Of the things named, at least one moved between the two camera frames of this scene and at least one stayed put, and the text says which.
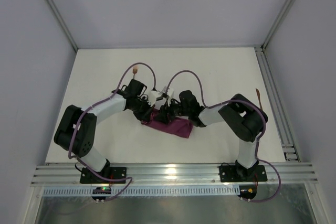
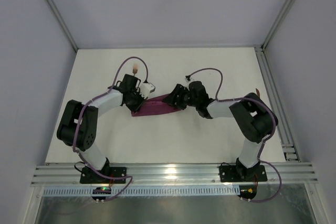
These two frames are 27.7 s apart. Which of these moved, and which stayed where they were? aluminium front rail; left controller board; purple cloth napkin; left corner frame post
Moved: purple cloth napkin
Stayed: left controller board; left corner frame post; aluminium front rail
